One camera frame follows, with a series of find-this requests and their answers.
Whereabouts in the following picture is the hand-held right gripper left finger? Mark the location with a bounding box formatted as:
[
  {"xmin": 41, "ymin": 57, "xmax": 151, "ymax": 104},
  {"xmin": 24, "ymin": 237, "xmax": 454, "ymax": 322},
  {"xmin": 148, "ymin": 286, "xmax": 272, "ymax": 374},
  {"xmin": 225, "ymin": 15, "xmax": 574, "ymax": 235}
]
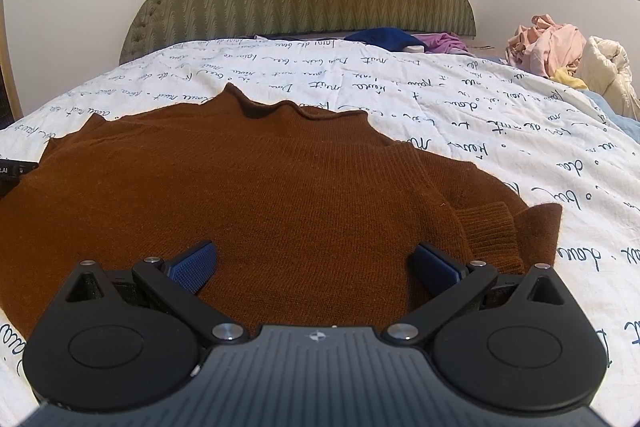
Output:
[{"xmin": 62, "ymin": 240, "xmax": 247, "ymax": 345}]

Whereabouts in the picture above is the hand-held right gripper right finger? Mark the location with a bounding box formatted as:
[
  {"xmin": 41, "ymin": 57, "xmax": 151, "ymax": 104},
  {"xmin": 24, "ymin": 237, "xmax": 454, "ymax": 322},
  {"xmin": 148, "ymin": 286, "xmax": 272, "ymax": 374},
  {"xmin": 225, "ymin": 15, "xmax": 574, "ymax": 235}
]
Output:
[{"xmin": 381, "ymin": 242, "xmax": 569, "ymax": 344}]

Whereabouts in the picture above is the brown knit sweater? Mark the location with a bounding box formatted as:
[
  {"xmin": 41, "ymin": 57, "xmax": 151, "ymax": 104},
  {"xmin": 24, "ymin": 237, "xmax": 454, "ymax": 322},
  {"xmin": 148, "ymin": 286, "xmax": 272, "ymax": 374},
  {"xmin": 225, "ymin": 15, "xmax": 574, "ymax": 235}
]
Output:
[{"xmin": 0, "ymin": 83, "xmax": 563, "ymax": 343}]

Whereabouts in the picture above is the pile of pink clothes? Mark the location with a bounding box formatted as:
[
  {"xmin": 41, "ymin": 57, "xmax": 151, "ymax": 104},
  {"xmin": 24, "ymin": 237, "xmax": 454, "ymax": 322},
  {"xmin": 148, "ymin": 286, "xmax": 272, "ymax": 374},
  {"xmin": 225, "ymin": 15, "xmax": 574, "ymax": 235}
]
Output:
[{"xmin": 506, "ymin": 14, "xmax": 589, "ymax": 78}]

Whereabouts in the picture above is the white script-printed blanket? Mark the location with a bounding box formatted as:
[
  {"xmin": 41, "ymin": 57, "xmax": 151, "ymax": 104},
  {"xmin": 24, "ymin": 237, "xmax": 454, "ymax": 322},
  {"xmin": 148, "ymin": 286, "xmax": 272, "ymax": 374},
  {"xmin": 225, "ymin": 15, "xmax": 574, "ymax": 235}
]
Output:
[{"xmin": 0, "ymin": 38, "xmax": 640, "ymax": 427}]

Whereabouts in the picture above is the purple cloth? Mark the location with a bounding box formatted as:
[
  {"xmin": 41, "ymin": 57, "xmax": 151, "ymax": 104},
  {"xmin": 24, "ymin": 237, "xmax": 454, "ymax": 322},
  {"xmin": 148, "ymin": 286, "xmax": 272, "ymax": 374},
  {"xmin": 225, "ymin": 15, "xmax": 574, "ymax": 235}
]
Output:
[{"xmin": 417, "ymin": 32, "xmax": 471, "ymax": 56}]

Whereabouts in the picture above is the yellow cloth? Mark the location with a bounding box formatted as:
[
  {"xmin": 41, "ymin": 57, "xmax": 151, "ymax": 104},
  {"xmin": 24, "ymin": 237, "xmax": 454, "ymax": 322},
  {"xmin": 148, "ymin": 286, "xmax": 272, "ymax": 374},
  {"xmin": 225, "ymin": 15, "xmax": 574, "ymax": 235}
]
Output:
[{"xmin": 550, "ymin": 67, "xmax": 589, "ymax": 90}]

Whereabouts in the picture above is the dark blue cloth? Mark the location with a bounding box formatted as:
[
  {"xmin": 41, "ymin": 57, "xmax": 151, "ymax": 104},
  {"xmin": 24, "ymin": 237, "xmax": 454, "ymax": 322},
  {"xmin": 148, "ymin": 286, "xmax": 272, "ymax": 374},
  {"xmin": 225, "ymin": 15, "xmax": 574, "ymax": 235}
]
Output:
[{"xmin": 345, "ymin": 27, "xmax": 426, "ymax": 50}]

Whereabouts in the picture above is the light blue sheet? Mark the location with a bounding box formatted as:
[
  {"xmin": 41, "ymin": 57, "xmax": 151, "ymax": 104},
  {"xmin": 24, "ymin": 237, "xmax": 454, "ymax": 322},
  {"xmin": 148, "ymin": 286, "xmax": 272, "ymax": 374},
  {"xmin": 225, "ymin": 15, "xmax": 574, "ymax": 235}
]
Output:
[{"xmin": 585, "ymin": 89, "xmax": 640, "ymax": 135}]

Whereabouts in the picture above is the cream duvet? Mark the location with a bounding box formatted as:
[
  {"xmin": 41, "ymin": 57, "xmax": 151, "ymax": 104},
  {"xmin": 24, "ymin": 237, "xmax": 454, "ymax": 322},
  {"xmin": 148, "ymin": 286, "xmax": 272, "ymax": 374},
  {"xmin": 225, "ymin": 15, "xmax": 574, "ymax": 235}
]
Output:
[{"xmin": 575, "ymin": 36, "xmax": 640, "ymax": 118}]

